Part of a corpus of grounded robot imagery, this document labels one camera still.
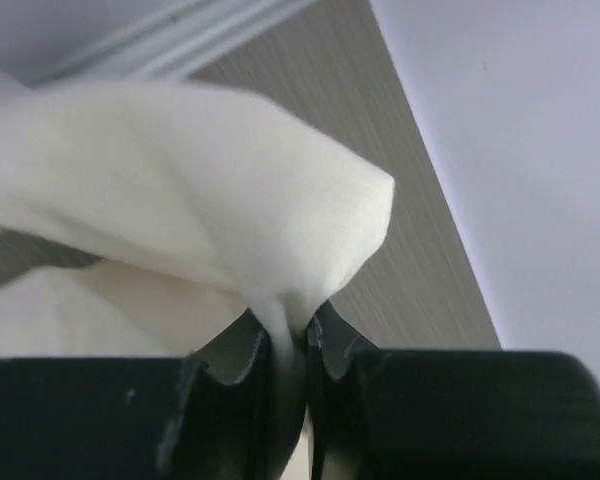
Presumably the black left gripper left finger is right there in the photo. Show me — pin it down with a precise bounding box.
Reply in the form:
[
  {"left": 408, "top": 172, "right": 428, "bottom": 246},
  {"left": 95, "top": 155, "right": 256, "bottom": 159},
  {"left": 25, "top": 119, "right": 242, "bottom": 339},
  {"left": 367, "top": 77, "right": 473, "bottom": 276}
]
[{"left": 0, "top": 312, "right": 305, "bottom": 479}]

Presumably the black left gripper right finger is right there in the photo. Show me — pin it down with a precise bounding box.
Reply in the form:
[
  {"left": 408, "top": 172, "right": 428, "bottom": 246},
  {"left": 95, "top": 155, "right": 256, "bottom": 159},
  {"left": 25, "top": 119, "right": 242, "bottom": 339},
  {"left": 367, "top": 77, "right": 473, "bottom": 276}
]
[{"left": 306, "top": 304, "right": 600, "bottom": 479}]

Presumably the cream white t shirt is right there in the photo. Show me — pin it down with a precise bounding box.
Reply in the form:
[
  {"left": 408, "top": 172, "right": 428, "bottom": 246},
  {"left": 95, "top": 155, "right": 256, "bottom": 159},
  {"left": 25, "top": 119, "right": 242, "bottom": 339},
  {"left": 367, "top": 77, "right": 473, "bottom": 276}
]
[{"left": 0, "top": 74, "right": 395, "bottom": 358}]

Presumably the left aluminium corner post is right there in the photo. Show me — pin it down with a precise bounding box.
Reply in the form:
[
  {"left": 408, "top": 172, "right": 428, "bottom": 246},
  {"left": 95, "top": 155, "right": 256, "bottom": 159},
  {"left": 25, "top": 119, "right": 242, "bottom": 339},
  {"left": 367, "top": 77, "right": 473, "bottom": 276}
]
[{"left": 27, "top": 0, "right": 312, "bottom": 86}]

